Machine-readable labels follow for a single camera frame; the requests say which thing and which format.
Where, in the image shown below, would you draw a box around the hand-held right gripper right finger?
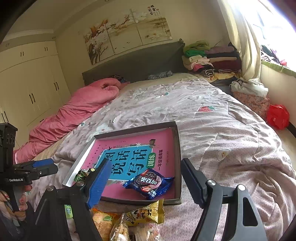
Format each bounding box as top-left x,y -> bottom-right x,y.
181,158 -> 267,241

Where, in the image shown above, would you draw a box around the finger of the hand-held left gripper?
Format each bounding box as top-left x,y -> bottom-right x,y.
30,164 -> 59,180
16,159 -> 55,169

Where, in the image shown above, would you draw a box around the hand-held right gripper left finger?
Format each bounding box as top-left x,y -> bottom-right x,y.
32,159 -> 113,241

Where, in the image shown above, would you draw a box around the clear packet round pastries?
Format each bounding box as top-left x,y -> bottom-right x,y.
73,169 -> 93,184

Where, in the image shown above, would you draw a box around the shallow grey cardboard box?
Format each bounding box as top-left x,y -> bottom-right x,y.
62,121 -> 182,206

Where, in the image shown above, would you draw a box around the blue cookie packet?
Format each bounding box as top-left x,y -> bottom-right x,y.
122,169 -> 175,200

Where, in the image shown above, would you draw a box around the yellow snack packet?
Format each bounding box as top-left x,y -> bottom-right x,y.
121,199 -> 165,226

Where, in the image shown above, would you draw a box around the person's left hand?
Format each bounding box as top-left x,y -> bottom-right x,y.
0,184 -> 33,221

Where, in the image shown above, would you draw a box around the orange snack packet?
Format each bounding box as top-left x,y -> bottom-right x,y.
91,207 -> 121,241

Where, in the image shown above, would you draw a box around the pink and blue book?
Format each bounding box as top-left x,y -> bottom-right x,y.
79,127 -> 175,200

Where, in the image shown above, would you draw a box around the floral lilac quilt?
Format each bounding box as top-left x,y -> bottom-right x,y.
23,73 -> 296,241

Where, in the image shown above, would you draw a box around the pink quilt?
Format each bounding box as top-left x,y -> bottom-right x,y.
13,77 -> 121,164

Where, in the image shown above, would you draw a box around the clear wrapped snack packet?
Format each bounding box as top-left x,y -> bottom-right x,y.
134,224 -> 162,241

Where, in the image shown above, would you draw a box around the cream wardrobe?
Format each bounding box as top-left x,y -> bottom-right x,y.
0,39 -> 71,149

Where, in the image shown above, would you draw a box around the pink floral bag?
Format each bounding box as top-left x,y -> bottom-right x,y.
232,90 -> 271,120

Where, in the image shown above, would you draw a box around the dark patterned pillow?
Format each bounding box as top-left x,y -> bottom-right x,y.
147,70 -> 174,80
110,74 -> 130,84

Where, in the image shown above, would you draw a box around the red plastic bag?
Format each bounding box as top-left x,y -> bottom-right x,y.
266,104 -> 290,131

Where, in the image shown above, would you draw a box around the white cloth bundle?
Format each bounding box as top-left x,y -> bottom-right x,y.
230,77 -> 269,98

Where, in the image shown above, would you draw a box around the stack of folded clothes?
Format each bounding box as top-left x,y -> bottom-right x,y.
181,40 -> 242,82

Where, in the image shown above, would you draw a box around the grey bed headboard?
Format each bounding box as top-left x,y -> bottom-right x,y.
82,38 -> 186,87

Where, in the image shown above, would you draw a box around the green window sill cover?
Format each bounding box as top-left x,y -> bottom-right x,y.
261,59 -> 296,78

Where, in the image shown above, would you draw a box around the cream curtain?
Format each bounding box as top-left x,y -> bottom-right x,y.
217,0 -> 269,82

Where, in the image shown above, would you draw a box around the pile of dark clothes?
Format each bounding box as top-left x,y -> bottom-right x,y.
260,44 -> 288,66

